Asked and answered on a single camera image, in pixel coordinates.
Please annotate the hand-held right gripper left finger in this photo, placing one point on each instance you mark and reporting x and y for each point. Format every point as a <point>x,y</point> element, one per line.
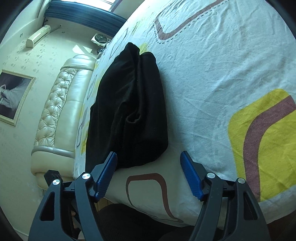
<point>106,176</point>

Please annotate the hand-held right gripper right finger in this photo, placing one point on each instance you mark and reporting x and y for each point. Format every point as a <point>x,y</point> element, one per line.
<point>190,176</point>

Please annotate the black pants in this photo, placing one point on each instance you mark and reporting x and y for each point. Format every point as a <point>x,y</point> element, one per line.
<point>129,104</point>

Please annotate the cream leather headboard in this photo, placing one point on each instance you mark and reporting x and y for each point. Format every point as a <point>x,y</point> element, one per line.
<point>67,104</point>

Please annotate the patterned white bedsheet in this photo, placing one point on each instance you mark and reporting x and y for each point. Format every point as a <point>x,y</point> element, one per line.
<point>208,69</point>

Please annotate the small white fan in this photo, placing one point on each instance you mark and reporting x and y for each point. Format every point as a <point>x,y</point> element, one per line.
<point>100,38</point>

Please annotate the dark blue curtain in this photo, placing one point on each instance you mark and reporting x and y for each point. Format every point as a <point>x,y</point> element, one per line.
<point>87,18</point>

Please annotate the framed wall picture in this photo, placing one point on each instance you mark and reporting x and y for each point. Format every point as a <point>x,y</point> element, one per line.
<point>13,95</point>

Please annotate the cream wall air conditioner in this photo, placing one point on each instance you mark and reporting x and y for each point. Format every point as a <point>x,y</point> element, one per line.
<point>38,36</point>

